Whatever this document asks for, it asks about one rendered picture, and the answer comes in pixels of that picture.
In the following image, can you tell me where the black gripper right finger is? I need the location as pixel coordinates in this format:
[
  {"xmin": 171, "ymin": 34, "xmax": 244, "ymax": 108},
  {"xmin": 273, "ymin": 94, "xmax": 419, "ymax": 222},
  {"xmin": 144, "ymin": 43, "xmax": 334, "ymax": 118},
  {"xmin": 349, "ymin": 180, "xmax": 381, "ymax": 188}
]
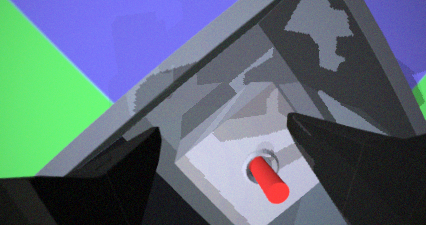
[{"xmin": 287, "ymin": 112, "xmax": 426, "ymax": 225}]

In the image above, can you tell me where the grey open box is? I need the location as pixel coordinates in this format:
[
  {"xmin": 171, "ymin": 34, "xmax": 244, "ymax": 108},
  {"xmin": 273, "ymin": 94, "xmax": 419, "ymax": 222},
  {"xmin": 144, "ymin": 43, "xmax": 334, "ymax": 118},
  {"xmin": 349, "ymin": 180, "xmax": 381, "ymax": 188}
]
[{"xmin": 34, "ymin": 0, "xmax": 426, "ymax": 225}]

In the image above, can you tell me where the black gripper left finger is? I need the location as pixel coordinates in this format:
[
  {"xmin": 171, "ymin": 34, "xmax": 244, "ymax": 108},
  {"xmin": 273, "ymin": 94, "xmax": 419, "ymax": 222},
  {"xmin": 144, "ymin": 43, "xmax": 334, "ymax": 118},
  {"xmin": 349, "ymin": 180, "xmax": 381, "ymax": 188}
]
[{"xmin": 0, "ymin": 127, "xmax": 162, "ymax": 225}]

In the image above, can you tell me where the white plate with hole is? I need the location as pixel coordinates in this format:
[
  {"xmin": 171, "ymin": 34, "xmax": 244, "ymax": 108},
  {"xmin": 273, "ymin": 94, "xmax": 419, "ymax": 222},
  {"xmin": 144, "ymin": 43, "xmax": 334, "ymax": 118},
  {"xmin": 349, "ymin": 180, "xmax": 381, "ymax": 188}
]
[{"xmin": 174, "ymin": 82, "xmax": 319, "ymax": 225}]

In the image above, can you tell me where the red peg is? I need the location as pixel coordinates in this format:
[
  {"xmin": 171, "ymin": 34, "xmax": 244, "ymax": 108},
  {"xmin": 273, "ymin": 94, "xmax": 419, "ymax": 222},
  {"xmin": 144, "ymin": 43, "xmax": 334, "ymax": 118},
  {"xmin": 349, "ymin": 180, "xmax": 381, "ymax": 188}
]
[{"xmin": 249, "ymin": 156, "xmax": 289, "ymax": 204}]

